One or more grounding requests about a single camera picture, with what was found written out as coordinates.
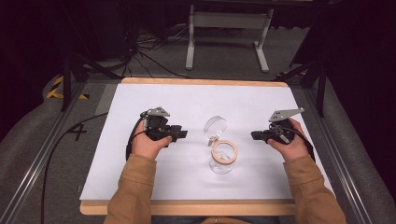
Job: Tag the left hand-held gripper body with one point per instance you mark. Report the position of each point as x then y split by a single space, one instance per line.
155 124

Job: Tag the person's right hand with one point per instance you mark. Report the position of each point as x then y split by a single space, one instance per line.
291 148

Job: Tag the black metal stand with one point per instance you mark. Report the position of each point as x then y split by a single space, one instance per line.
74 71
317 77

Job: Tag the white table mat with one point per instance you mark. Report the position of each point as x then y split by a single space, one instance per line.
199 102

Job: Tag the glass jar with hinged lid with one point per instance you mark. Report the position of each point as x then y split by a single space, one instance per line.
222 152

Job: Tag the white metal stand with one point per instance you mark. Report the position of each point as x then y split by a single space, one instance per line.
229 20

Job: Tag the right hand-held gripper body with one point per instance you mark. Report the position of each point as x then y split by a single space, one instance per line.
281 124

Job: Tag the aluminium floor rail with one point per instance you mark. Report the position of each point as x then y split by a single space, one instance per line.
342 161
37 161

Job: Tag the person's left hand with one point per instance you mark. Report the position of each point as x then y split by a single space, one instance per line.
148 147

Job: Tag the person's lap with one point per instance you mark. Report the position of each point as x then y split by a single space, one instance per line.
214 220

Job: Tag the yellow black floor tape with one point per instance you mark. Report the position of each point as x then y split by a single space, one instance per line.
54 90

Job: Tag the wooden table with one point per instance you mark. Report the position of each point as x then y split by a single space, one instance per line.
186 207

